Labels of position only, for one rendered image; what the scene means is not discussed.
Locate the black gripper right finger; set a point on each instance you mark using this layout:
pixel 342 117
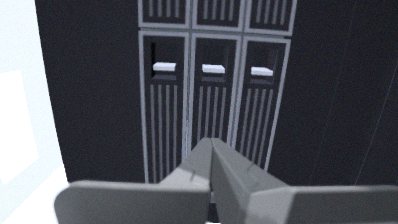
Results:
pixel 246 194

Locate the black server rack frame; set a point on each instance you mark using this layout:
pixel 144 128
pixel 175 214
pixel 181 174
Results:
pixel 338 118

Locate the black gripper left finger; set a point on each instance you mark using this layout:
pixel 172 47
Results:
pixel 98 202

